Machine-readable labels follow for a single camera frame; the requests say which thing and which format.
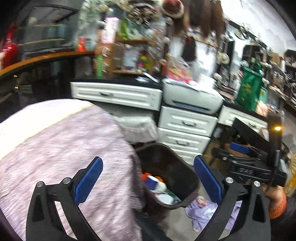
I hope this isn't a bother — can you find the white wide desk drawer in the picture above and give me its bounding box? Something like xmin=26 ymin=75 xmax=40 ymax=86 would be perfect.
xmin=70 ymin=82 xmax=163 ymax=111

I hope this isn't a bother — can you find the right white desk drawer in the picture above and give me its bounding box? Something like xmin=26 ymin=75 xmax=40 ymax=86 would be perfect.
xmin=218 ymin=106 xmax=267 ymax=132

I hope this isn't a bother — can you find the white drawer cabinet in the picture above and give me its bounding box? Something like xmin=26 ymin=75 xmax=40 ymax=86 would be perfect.
xmin=158 ymin=106 xmax=218 ymax=165

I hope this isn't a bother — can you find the orange curved counter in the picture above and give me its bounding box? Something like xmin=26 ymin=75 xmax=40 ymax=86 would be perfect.
xmin=1 ymin=51 xmax=94 ymax=79

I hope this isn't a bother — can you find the dark brown trash bin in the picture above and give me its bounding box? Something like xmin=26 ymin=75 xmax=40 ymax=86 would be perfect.
xmin=135 ymin=143 xmax=200 ymax=213

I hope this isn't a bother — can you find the green bottle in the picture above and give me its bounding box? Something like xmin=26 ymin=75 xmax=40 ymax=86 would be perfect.
xmin=96 ymin=54 xmax=103 ymax=78

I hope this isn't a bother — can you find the red tin can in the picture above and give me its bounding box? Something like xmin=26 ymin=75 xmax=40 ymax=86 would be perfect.
xmin=77 ymin=36 xmax=86 ymax=52

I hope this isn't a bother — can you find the green shopping bag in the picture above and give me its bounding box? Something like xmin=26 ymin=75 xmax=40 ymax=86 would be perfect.
xmin=236 ymin=59 xmax=263 ymax=111

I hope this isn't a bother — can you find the wooden shelf rack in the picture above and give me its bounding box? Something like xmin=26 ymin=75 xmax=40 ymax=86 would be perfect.
xmin=109 ymin=36 xmax=163 ymax=75

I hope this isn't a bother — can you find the right hand orange sleeve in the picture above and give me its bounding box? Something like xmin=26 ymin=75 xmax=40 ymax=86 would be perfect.
xmin=262 ymin=184 xmax=287 ymax=219

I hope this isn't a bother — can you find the glass display case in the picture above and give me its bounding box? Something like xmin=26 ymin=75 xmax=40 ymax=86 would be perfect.
xmin=13 ymin=4 xmax=79 ymax=60

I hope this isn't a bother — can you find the white face mask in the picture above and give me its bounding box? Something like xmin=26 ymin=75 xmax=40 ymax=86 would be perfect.
xmin=154 ymin=190 xmax=181 ymax=205

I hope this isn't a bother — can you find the white printer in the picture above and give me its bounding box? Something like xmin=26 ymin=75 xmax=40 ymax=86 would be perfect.
xmin=162 ymin=78 xmax=224 ymax=114

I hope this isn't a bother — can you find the red vase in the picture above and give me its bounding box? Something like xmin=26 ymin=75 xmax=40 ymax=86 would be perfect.
xmin=1 ymin=24 xmax=18 ymax=69

